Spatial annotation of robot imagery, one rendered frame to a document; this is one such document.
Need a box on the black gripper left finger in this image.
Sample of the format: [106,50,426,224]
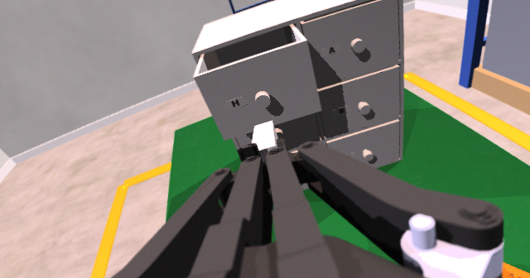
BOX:
[111,123,273,278]

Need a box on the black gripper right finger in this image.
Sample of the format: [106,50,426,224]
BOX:
[263,121,504,278]

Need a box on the small grey chest of drawers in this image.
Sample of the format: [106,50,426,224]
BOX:
[192,0,404,168]

